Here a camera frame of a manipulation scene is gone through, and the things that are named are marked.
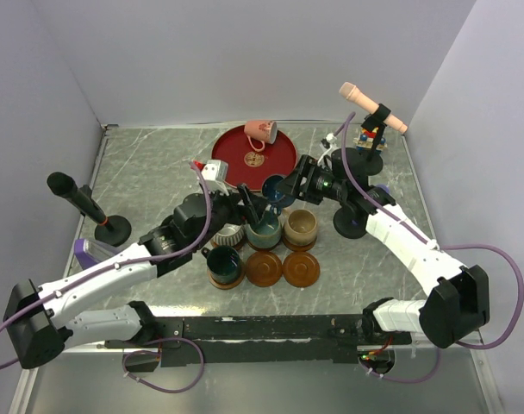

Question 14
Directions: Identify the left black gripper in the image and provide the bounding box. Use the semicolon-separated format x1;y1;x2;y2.
192;183;270;250

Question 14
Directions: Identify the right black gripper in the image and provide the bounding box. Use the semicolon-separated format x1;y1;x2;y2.
274;154;347;205

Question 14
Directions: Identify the dark blue small cup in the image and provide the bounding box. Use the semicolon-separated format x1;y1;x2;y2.
262;174;295;208

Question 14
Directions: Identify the beige ceramic mug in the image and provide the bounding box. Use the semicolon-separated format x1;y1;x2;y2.
284;210;318;247

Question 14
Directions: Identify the grey striped mug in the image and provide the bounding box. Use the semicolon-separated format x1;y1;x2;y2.
211;223;245;247

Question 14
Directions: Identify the teal glazed mug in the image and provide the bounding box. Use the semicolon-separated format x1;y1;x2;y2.
246;210;282;248

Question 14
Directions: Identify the wooden coaster three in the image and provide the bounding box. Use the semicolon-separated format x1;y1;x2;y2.
246;240;282;251

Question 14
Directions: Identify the pink floral cup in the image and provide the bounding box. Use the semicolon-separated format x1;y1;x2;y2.
244;120;278;153

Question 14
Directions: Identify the wooden coaster four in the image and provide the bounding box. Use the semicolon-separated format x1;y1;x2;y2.
282;236;317;252

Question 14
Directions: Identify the dark green mug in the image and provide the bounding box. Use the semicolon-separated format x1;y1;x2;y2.
201;247;240;285

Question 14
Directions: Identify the wooden coaster six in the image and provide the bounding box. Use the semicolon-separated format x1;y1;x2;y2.
246;251;283;287

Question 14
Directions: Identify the wooden coaster five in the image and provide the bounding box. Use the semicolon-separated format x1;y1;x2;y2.
283;252;321;288

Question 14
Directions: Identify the wooden coaster two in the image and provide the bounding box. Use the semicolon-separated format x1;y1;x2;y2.
207;267;246;290

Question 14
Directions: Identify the wooden coaster one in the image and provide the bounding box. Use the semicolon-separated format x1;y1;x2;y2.
210;240;246;252

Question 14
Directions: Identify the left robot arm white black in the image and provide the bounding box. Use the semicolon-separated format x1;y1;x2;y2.
3;184;267;369

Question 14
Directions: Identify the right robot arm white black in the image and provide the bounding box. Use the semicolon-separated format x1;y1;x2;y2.
276;151;490;348

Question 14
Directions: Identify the red round tray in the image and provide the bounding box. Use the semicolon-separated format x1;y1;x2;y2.
211;125;298;192

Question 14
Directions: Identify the black stand of purple microphone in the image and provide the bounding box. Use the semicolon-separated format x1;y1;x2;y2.
333;207;368;240

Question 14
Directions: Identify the black stand of pink microphone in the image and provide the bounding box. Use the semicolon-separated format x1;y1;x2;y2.
359;114;386;176

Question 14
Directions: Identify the colourful toy car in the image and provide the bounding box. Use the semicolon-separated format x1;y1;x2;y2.
353;128;387;153

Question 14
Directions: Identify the purple toy microphone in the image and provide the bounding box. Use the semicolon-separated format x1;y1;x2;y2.
352;185;396;227

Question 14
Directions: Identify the purple box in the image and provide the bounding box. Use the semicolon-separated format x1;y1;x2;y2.
73;238;120;270

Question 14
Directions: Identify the black microphone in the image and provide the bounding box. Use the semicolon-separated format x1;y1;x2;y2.
47;172;113;230

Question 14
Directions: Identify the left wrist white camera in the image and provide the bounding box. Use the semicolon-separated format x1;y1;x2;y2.
193;160;229;195

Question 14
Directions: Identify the wrist white camera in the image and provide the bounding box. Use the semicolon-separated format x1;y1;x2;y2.
317;133;338;166
193;160;229;195

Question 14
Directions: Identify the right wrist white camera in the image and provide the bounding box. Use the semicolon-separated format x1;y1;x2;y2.
317;133;338;166

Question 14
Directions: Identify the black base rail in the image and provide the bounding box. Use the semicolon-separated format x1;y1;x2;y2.
104;313;412;369

